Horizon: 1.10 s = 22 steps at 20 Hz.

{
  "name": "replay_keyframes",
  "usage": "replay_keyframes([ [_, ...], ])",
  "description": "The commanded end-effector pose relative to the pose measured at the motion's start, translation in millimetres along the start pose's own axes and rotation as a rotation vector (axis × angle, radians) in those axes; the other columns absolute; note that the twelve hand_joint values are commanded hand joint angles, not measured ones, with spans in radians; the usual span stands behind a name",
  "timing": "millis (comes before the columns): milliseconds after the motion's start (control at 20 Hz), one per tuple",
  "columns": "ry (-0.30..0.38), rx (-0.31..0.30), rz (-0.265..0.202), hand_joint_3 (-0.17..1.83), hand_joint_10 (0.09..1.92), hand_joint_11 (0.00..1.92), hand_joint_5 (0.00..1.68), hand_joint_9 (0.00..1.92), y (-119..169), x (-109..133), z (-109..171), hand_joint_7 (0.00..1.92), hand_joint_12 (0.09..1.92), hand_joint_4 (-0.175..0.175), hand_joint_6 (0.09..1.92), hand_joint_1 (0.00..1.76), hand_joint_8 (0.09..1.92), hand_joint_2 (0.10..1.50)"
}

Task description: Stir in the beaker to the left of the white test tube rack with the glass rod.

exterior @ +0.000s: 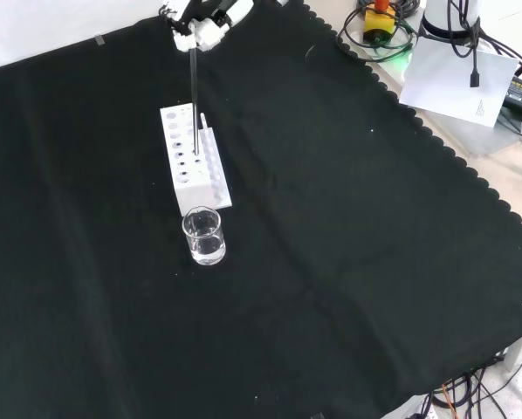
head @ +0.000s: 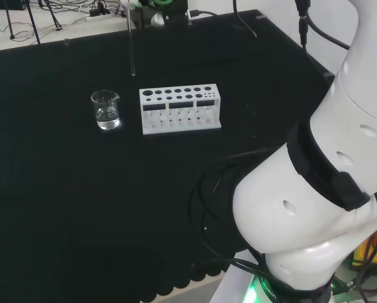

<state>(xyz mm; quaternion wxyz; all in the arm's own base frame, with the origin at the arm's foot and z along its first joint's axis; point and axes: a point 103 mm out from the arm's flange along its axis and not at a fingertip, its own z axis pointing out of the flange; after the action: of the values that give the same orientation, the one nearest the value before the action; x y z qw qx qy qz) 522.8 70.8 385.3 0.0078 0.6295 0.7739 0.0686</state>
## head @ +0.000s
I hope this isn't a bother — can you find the black bench cloth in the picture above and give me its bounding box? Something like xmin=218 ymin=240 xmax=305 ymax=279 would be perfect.
xmin=0 ymin=8 xmax=336 ymax=303

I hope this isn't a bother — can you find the black tripod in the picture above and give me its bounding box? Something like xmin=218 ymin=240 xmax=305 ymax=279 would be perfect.
xmin=4 ymin=0 xmax=64 ymax=45

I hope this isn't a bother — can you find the clear glass rod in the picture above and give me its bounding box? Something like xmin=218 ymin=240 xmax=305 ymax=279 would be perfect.
xmin=127 ymin=6 xmax=136 ymax=78

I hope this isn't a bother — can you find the white power strip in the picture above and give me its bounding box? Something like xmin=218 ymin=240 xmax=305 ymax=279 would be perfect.
xmin=85 ymin=8 xmax=117 ymax=23

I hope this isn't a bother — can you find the black cable with silver plug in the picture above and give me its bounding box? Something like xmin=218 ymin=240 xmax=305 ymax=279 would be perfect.
xmin=187 ymin=9 xmax=237 ymax=21

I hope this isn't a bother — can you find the white test tube rack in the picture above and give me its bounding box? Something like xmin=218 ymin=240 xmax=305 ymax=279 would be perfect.
xmin=139 ymin=83 xmax=223 ymax=136

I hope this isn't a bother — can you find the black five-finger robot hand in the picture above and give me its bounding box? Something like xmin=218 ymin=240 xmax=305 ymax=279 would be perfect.
xmin=125 ymin=0 xmax=190 ymax=30

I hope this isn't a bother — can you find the yellow stop button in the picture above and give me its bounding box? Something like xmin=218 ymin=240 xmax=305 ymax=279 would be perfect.
xmin=351 ymin=227 xmax=377 ymax=273

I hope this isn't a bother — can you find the black box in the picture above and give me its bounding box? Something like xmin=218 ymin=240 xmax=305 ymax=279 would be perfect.
xmin=0 ymin=0 xmax=24 ymax=11

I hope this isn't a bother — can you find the clear glass beaker with water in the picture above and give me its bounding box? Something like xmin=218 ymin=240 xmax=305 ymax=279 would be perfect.
xmin=90 ymin=89 xmax=122 ymax=131

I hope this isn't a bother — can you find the black cable loop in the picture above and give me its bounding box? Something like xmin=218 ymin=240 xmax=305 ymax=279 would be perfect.
xmin=189 ymin=148 xmax=290 ymax=280

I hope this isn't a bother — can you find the thin black cable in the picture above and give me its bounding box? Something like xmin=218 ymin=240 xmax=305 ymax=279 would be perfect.
xmin=232 ymin=0 xmax=258 ymax=39

